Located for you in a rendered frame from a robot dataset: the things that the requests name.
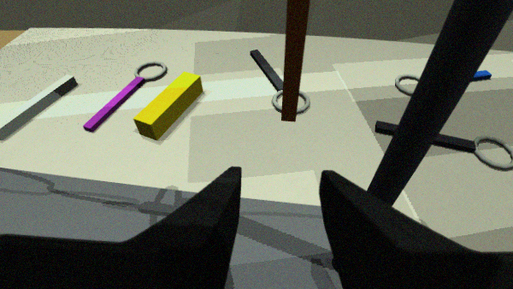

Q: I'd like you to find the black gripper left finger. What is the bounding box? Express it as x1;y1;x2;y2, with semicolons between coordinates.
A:
0;167;242;289

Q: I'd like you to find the grey loop with orange handle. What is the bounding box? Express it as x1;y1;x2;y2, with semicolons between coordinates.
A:
281;0;310;121

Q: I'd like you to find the yellow rectangular block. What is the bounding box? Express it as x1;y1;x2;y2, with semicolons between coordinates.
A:
133;72;203;141

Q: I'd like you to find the grey rectangular bar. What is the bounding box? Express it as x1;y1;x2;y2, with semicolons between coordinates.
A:
0;75;78;140

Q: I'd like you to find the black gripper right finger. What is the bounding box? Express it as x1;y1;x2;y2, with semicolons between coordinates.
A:
319;170;513;289

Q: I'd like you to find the black handle with grey ring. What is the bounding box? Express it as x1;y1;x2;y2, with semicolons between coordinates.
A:
375;121;513;169
250;50;310;113

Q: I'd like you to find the grey ring with blue handle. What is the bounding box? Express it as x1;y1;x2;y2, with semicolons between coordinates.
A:
395;70;492;96

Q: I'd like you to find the grey loop with purple handle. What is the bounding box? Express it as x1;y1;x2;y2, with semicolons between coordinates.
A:
83;62;167;132

